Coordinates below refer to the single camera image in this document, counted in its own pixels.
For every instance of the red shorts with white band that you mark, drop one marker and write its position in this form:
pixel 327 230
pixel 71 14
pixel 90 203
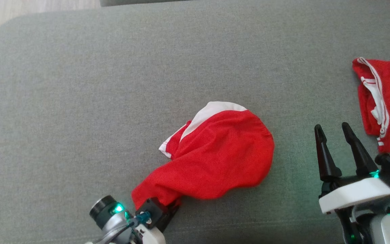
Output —
pixel 222 152

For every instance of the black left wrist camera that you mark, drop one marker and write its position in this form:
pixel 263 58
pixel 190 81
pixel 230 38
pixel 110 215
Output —
pixel 157 213

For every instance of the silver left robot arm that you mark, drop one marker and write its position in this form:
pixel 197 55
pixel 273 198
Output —
pixel 105 211

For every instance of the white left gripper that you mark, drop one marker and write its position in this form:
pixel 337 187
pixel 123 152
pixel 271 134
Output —
pixel 149 237

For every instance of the medium grey sofa seat cushion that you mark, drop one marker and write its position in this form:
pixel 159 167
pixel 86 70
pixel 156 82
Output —
pixel 141 2

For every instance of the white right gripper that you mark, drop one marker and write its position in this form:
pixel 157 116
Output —
pixel 354 195

